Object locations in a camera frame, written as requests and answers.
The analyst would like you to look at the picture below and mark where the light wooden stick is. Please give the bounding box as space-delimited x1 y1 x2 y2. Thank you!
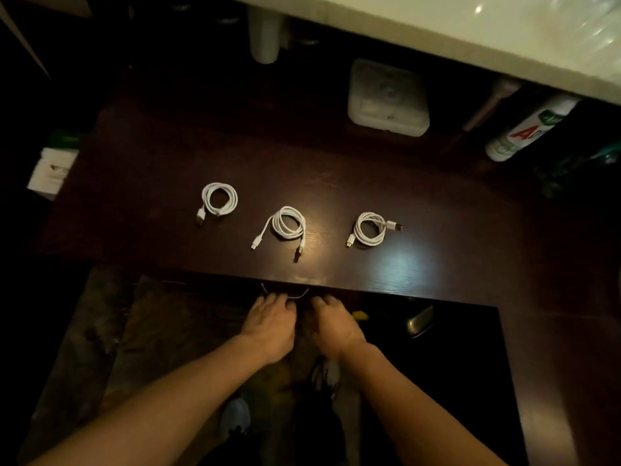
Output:
461 77 523 135

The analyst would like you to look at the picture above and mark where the white round ledge support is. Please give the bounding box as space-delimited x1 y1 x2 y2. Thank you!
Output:
248 5 283 65

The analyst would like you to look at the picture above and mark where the person's left forearm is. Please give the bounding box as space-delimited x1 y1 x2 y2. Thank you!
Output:
28 333 272 466

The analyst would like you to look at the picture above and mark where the white bottle red green label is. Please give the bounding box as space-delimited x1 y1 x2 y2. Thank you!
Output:
485 94 582 162

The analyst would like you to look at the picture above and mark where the white socket box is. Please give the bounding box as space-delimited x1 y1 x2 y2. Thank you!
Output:
347 58 431 138

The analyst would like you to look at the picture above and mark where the dark wooden drawer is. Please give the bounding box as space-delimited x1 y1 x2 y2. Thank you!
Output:
145 272 404 312

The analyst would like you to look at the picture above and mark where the person's right hand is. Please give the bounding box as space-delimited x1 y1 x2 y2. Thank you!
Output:
309 294 369 363

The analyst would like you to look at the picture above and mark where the cream stone counter ledge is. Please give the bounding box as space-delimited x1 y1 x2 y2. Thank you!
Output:
218 0 621 105

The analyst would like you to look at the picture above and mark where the white charging cable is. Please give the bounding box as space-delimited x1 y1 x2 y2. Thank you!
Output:
345 211 404 250
195 182 239 227
250 205 308 263

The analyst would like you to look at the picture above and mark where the person's left hand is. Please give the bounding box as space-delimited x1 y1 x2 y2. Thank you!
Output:
239 292 298 368

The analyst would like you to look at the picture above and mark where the person's shoe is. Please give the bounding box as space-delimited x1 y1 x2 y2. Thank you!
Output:
218 396 253 441
310 356 342 399

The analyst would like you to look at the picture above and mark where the white and green paper box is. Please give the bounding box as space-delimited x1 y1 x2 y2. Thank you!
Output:
27 130 82 202

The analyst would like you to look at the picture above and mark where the person's right forearm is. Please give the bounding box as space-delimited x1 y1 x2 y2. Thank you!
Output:
339 340 509 466

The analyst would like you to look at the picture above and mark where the person's right shoe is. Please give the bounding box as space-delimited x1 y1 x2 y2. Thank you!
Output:
310 356 342 399

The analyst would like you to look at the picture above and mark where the person's left shoe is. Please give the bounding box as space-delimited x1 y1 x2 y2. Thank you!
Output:
218 396 253 441

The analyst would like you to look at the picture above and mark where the teal plastic bottle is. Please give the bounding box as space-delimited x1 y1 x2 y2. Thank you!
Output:
538 139 621 199

